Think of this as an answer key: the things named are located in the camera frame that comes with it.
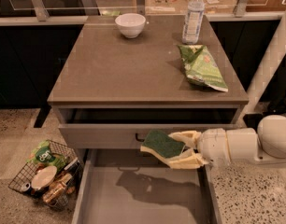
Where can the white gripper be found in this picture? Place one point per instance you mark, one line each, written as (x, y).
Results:
(212, 146)

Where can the green and yellow sponge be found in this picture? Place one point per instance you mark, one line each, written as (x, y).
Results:
(162, 146)

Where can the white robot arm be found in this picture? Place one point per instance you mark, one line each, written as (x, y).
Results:
(264, 145)

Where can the grey middle drawer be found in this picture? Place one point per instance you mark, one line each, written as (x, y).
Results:
(125, 186)

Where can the grey drawer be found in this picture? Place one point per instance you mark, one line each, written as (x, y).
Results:
(125, 186)
(118, 128)

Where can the grey drawer cabinet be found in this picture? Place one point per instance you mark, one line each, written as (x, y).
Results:
(107, 70)

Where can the grey top drawer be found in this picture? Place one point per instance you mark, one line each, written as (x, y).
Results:
(118, 128)

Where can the green chip bag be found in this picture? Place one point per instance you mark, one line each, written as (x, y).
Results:
(201, 68)

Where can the white ceramic bowl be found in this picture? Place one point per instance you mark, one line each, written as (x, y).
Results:
(130, 24)

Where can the brown bottle in basket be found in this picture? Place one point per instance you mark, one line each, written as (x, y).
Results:
(54, 193)

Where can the clear plastic water bottle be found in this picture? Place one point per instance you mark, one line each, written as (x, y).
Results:
(193, 20)

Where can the white bowl in basket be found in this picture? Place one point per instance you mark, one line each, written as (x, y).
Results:
(43, 178)

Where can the green snack bag in basket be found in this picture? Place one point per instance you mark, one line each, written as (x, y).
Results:
(43, 155)

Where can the soda can in basket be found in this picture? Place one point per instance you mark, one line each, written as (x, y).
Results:
(26, 187)

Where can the black wire basket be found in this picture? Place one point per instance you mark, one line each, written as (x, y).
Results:
(71, 175)

